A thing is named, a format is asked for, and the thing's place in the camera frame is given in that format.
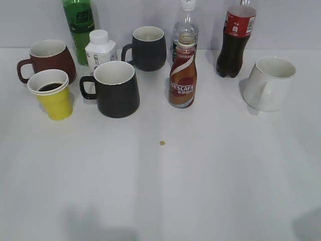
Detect brown Nescafe coffee bottle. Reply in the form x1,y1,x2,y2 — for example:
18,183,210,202
169,32,197,108

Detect yellow paper cup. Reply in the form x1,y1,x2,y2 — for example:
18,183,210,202
27,69,73,121

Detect black mug front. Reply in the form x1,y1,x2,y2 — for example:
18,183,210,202
79,61,140,118

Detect dark grey mug back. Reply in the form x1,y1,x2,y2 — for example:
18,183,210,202
121,26,167,72

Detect white milk bottle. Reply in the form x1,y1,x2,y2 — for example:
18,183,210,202
85,30,118,74

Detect clear water bottle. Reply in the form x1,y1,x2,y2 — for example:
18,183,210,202
172,0,199,62

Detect white ceramic mug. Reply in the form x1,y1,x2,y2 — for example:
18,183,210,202
242,56,296,112

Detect cola bottle red label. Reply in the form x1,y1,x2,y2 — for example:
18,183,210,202
216,1,257,78

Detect dark red mug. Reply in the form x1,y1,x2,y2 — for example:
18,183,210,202
17,40,77,84

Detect green soda bottle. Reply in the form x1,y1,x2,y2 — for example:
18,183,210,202
61,0,95,65

